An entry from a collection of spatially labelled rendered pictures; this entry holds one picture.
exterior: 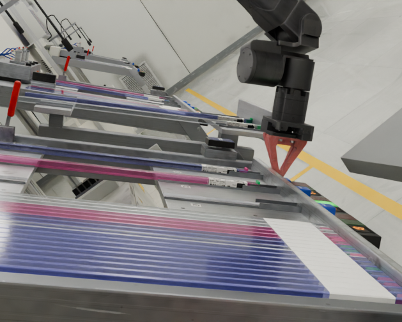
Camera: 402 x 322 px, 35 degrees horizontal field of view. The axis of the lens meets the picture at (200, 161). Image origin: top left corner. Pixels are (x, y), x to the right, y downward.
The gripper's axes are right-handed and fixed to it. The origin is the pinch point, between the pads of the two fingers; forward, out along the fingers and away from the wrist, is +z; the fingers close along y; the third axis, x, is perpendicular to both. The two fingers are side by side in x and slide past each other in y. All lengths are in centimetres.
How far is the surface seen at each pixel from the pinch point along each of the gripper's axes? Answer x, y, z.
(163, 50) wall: 39, -750, -28
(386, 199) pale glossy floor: 78, -117, 22
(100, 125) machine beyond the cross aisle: -30, -437, 46
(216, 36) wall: 107, -750, -57
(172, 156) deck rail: -17.6, -8.8, 0.8
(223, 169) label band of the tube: -9.7, -0.1, 0.6
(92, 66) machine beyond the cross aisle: -43, -441, -2
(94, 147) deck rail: -31.5, -8.7, 1.0
